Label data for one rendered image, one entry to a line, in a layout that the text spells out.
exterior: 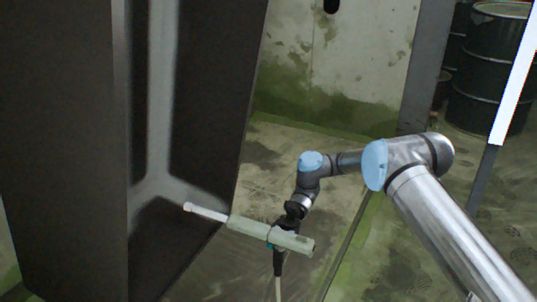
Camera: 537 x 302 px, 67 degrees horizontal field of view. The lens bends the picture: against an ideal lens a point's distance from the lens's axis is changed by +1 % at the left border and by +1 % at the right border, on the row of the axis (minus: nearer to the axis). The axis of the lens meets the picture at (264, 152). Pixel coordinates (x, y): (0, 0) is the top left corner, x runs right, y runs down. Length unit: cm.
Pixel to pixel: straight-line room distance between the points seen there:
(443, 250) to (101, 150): 65
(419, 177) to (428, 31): 185
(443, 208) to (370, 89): 204
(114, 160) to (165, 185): 92
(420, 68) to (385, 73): 22
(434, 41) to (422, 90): 31
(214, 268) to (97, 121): 132
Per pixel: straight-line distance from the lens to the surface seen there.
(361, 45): 278
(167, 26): 135
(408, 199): 90
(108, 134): 73
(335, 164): 151
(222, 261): 197
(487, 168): 205
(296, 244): 132
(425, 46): 271
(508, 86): 187
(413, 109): 284
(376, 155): 94
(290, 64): 299
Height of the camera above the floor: 146
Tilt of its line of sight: 31 degrees down
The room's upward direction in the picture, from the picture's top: straight up
